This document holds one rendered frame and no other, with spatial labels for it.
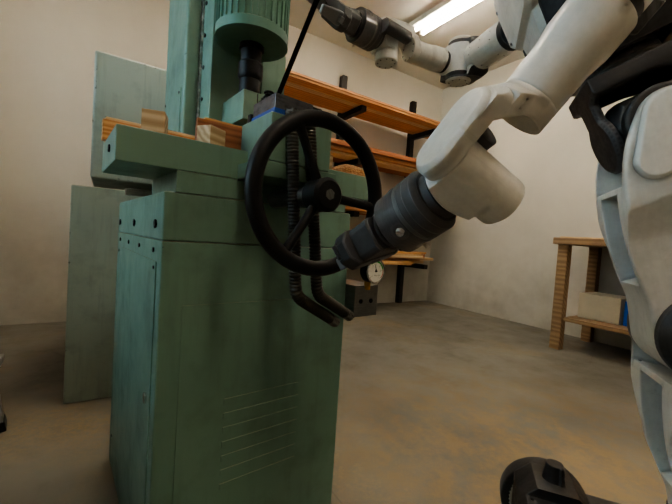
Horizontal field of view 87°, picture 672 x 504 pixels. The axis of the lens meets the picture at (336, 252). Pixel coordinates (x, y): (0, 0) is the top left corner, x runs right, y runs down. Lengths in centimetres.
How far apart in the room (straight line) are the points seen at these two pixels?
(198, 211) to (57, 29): 281
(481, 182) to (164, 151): 53
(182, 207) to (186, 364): 30
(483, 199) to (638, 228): 35
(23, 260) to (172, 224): 256
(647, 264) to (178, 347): 82
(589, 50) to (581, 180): 344
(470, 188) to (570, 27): 18
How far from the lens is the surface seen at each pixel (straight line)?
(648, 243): 76
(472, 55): 126
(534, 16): 82
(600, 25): 48
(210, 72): 107
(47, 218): 320
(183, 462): 85
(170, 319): 73
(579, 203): 387
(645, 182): 74
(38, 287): 324
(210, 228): 73
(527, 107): 44
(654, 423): 92
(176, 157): 72
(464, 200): 44
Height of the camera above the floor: 74
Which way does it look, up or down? 2 degrees down
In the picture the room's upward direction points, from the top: 4 degrees clockwise
